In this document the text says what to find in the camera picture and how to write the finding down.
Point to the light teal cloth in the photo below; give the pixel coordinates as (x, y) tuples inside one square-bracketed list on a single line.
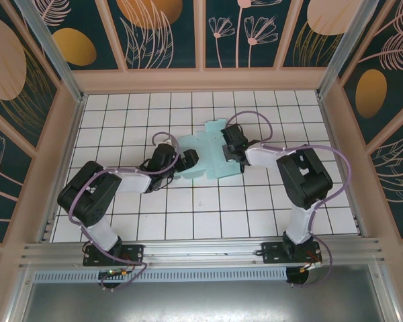
[(211, 151)]

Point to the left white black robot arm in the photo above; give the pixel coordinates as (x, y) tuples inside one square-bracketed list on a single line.
[(87, 198)]

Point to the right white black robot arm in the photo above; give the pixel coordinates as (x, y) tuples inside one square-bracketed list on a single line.
[(305, 181)]

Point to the small green circuit board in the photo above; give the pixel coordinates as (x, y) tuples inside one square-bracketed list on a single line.
[(113, 272)]

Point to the grey metal sheet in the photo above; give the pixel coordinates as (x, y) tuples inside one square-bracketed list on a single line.
[(201, 302)]

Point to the aluminium mounting rail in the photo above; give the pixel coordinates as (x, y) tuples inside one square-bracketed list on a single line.
[(201, 250)]

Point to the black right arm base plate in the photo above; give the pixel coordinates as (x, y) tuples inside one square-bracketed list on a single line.
[(272, 253)]

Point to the aluminium table edge rail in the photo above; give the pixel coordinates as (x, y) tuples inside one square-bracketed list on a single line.
[(331, 134), (72, 134)]

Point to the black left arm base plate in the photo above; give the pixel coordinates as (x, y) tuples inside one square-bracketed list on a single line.
[(134, 255)]

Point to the aluminium frame post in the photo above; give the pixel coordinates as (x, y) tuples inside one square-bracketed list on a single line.
[(53, 50), (346, 43)]

